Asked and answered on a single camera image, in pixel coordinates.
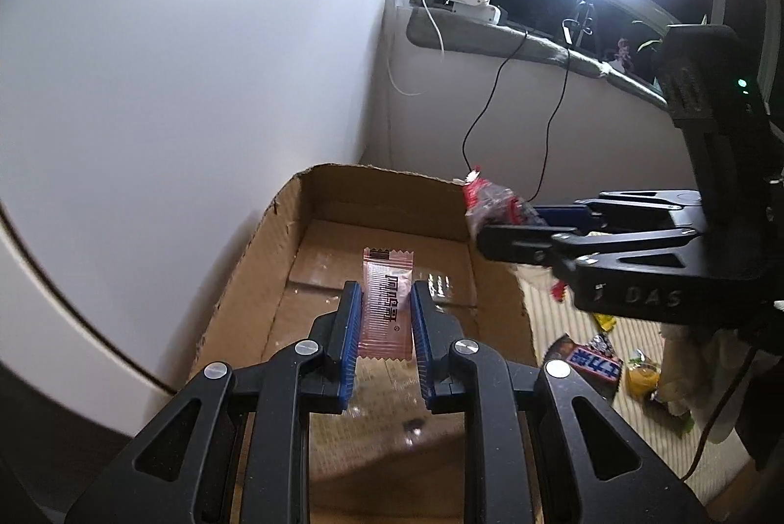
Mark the red clear candy packet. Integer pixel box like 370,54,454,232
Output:
462,165,549,240

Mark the pink snack packet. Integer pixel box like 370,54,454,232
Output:
358,247,417,362

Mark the green potted plant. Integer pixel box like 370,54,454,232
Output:
633,14,710,56

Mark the brown cable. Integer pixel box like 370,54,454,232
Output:
683,343,757,479

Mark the brown chocolate bar packet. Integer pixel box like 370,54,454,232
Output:
542,334,626,403

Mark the white power strip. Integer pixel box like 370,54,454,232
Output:
452,3,509,26

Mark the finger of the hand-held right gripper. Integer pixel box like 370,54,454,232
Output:
476,218,711,280
532,188,705,237

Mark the green snack packet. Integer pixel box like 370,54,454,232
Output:
648,389,697,434

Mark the white wardrobe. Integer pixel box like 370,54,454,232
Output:
0,0,396,442

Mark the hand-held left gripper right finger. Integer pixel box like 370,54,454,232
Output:
409,279,711,524

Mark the orange jelly cup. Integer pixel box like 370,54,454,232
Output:
623,351,663,402

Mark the brown cardboard box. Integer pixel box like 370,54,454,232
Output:
191,164,543,524

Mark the black cable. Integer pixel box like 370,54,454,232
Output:
525,43,573,203
461,30,531,178

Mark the striped blanket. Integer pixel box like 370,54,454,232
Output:
520,279,757,506

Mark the white cable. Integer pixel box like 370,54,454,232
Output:
386,0,447,96

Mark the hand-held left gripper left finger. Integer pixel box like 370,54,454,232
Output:
64,280,362,524

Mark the black tripod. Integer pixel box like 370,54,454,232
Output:
560,0,601,53

